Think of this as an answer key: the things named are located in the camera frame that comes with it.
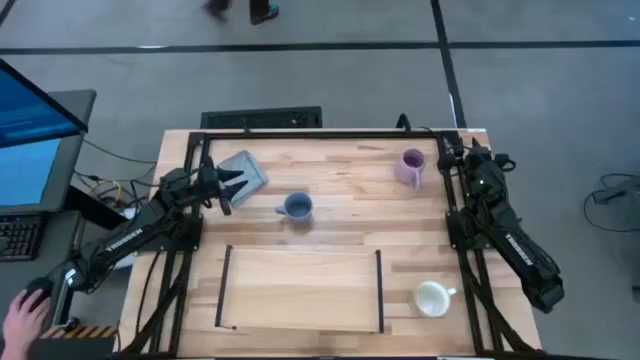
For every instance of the tilted computer monitor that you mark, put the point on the tilted computer monitor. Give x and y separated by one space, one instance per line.
30 110

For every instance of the upright computer monitor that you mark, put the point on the upright computer monitor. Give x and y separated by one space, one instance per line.
30 170

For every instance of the person's hand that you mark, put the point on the person's hand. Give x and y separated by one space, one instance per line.
22 325

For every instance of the blue-grey mug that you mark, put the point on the blue-grey mug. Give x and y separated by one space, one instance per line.
299 207

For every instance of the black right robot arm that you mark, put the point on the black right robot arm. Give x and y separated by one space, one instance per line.
525 255

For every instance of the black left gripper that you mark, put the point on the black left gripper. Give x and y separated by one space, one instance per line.
210 180

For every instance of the white mug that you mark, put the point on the white mug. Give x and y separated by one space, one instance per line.
432 299

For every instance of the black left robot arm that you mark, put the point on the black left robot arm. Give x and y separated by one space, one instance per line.
125 240

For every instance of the person's foot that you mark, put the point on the person's foot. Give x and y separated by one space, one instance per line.
262 12

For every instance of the grey square plate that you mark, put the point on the grey square plate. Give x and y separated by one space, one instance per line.
247 172

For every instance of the black floor vent grate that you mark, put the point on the black floor vent grate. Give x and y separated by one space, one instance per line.
260 118

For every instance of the black keyboard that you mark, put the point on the black keyboard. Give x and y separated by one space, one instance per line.
20 237

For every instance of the pale purple ribbed mug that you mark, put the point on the pale purple ribbed mug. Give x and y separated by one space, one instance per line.
407 170

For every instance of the black monitor stand base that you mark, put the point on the black monitor stand base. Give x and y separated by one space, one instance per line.
95 207

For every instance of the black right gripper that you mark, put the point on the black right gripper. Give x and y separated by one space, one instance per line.
482 170

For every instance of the black computer mouse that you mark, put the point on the black computer mouse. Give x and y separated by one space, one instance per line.
40 285

